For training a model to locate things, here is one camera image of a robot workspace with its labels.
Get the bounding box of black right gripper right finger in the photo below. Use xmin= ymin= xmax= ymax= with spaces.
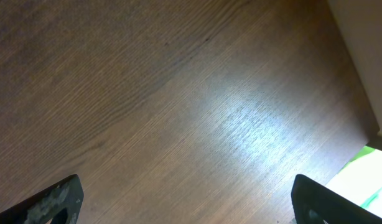
xmin=291 ymin=174 xmax=382 ymax=224

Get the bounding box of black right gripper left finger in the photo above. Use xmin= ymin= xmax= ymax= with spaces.
xmin=0 ymin=174 xmax=84 ymax=224

